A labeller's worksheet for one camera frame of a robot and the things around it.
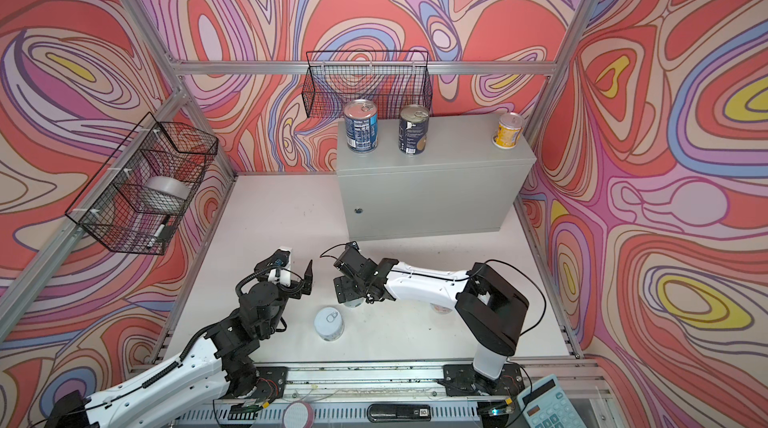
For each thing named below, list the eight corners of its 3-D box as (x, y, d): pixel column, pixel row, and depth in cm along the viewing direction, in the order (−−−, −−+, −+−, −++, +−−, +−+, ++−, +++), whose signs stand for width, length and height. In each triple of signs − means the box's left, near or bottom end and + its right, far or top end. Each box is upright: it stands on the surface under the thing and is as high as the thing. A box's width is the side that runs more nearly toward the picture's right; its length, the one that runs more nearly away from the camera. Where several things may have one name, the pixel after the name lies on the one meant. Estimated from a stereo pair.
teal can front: (315, 340, 81) (311, 334, 77) (319, 313, 86) (316, 306, 82) (343, 340, 81) (340, 334, 77) (345, 313, 86) (343, 306, 82)
